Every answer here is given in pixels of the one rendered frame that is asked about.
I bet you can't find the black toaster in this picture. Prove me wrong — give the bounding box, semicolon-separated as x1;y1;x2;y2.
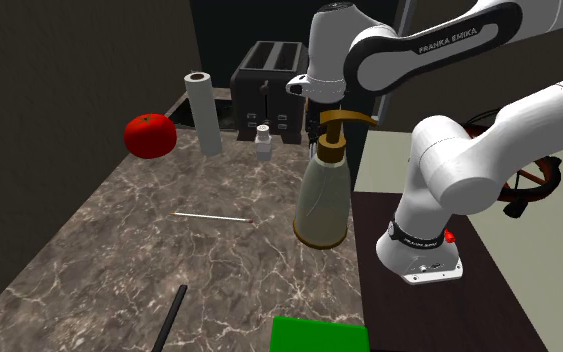
229;40;310;145

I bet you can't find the small white shaker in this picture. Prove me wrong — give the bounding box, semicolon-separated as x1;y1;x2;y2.
254;124;273;163

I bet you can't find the clear soap dispenser gold pump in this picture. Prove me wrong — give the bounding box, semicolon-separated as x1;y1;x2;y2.
292;109;379;251

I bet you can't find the white paper towel roll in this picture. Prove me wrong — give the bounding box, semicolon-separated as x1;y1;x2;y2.
184;71;224;158

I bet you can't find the white pencil red tip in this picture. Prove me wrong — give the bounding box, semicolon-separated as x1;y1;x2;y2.
169;211;255;225

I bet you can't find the red tomato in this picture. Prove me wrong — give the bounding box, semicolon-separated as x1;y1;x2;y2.
123;113;178;160

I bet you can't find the green flat block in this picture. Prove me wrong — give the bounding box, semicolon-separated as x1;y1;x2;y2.
268;316;371;352

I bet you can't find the red and black bicycle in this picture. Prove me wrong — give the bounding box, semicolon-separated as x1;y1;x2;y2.
461;108;563;220

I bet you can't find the dark brown robot stand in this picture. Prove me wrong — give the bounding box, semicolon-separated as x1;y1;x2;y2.
351;190;550;352

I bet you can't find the black stick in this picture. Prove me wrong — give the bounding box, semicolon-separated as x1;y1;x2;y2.
150;284;189;352

